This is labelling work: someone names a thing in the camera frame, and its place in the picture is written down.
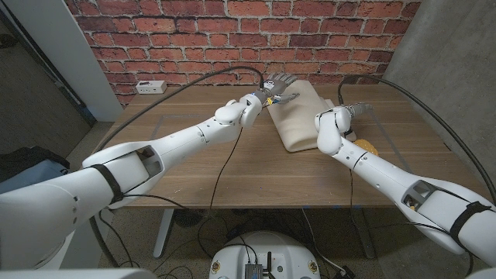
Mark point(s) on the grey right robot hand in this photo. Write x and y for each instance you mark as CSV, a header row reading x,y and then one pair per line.
x,y
358,108

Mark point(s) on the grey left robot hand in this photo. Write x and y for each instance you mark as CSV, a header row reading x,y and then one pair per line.
x,y
277,87

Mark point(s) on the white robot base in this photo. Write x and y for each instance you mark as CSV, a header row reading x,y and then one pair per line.
x,y
263,248

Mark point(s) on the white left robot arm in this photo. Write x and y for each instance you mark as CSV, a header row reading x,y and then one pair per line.
x,y
116,178

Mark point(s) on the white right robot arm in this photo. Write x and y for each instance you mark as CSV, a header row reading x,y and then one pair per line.
x,y
407,182

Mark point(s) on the yellow textured sponge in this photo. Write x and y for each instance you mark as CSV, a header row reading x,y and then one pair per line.
x,y
367,146

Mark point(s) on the red brick printed backdrop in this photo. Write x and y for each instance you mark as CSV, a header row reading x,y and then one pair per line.
x,y
248,42

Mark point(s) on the white power strip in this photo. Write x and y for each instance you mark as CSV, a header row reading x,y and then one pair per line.
x,y
151,87

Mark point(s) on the black round floor fan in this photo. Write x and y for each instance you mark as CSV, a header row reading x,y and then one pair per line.
x,y
188,218

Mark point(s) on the white table leg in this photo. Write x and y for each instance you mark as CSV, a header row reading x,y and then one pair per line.
x,y
162,232

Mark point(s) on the small grey electronics box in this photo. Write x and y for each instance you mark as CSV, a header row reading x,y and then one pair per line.
x,y
253,271

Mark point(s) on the white structural column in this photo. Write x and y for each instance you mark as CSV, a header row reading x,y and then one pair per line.
x,y
66,58

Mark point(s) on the blue storage bin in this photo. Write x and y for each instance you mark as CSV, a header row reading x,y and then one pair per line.
x,y
35,170

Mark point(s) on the black bag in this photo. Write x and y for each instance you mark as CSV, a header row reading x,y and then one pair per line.
x,y
27,157

